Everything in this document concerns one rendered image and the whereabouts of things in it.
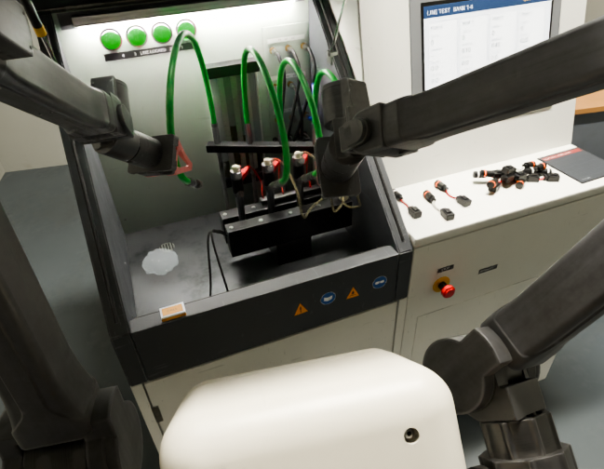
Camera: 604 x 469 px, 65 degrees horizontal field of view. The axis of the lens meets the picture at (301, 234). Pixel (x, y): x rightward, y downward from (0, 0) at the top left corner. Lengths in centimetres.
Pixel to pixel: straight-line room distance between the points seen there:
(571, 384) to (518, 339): 177
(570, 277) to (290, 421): 28
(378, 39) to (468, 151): 42
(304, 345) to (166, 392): 34
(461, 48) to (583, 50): 89
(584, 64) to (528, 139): 109
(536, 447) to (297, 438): 27
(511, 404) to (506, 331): 7
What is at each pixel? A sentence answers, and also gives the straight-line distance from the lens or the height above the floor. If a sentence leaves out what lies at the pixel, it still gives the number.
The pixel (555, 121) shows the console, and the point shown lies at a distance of 163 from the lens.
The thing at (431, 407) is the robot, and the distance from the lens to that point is 35.
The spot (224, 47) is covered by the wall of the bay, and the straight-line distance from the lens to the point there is 134.
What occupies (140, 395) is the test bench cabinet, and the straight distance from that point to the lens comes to 118.
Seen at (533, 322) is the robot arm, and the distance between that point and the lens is 50.
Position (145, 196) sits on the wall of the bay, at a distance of 147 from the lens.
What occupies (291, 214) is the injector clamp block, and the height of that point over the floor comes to 98.
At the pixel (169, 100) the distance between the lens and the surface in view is 94.
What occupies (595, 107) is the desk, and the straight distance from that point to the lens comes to 273.
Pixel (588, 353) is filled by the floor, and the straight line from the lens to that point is 242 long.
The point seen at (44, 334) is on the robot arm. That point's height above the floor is 139.
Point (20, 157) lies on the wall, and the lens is 411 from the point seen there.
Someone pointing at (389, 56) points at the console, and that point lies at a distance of 126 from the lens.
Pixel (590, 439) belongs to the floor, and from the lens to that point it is 214.
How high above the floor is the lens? 167
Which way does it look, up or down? 37 degrees down
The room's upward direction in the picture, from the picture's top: 3 degrees counter-clockwise
